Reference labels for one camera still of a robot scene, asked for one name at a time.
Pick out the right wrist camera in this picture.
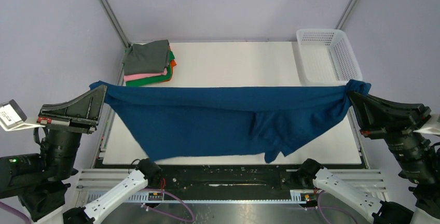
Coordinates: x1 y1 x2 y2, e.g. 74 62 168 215
413 114 439 136

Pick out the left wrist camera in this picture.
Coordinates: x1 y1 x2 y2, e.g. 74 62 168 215
1 100 44 132

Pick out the green folded t-shirt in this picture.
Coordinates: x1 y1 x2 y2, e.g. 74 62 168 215
125 50 175 88

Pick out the grey folded t-shirt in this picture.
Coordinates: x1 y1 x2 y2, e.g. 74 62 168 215
122 39 170 76

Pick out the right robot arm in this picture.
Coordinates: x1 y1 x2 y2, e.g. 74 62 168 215
292 92 439 223

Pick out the blue t-shirt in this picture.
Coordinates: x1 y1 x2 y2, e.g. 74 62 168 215
104 80 371 163

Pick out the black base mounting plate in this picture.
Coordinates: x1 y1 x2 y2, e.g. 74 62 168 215
94 159 333 203

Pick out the pink folded t-shirt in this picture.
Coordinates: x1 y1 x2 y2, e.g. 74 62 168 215
123 68 168 81

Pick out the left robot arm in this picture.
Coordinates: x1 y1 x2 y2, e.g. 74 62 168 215
1 85 161 223

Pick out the white perforated plastic basket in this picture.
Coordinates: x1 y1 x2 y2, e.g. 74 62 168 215
295 29 363 86

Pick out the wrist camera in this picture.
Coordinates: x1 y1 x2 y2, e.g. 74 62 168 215
413 114 439 136
1 100 44 132

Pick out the orange folded t-shirt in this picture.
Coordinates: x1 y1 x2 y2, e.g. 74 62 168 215
163 46 176 82

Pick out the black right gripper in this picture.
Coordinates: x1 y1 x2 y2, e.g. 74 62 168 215
346 85 438 180

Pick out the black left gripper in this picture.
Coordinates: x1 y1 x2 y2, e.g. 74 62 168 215
41 82 111 180

